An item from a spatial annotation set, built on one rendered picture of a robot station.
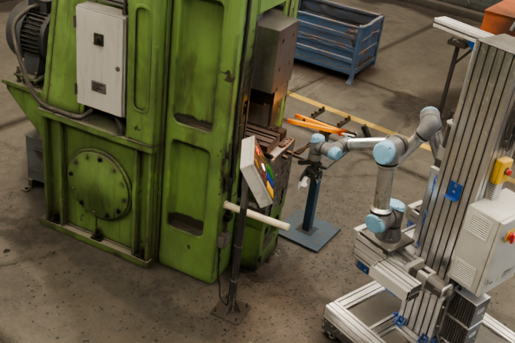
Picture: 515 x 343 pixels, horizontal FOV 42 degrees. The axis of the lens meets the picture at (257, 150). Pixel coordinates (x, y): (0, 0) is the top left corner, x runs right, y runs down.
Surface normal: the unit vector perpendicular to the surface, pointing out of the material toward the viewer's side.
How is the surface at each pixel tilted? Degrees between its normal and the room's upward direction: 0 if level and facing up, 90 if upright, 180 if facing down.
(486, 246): 90
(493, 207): 0
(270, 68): 90
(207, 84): 89
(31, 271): 0
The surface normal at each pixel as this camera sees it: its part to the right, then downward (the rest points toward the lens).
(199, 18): -0.43, 0.37
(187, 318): 0.11, -0.87
